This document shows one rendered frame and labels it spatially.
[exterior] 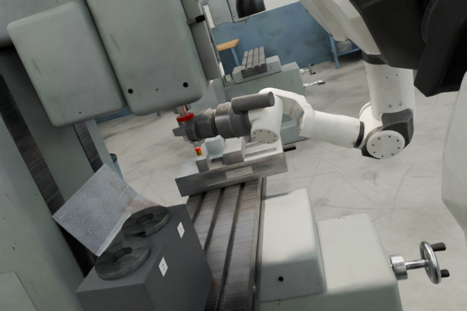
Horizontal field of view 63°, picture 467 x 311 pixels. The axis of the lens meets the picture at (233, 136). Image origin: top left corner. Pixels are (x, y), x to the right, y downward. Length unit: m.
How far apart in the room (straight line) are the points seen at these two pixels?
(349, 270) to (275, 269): 0.21
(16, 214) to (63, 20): 0.45
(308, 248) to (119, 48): 0.65
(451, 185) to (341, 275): 0.67
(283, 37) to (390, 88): 6.67
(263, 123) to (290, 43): 6.66
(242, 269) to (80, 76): 0.55
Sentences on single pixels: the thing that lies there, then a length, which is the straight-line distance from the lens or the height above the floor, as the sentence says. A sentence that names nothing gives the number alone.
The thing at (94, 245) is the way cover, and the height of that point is 1.02.
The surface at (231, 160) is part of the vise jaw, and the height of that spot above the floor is 1.07.
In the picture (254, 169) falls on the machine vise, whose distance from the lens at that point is 1.18.
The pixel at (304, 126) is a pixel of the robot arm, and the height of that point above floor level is 1.20.
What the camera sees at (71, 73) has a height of 1.46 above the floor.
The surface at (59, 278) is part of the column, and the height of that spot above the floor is 1.00.
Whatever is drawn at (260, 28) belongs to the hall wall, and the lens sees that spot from 7.45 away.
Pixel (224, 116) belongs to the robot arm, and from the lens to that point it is 0.90.
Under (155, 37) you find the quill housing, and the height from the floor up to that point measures 1.48.
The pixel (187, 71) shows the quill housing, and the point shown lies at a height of 1.39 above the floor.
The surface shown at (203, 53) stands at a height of 1.41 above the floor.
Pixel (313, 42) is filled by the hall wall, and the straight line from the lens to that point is 7.51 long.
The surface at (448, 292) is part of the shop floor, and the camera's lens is 2.15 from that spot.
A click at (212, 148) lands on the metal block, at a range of 1.21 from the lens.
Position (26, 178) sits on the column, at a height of 1.26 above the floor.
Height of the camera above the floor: 1.49
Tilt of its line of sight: 18 degrees down
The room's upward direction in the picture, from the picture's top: 18 degrees counter-clockwise
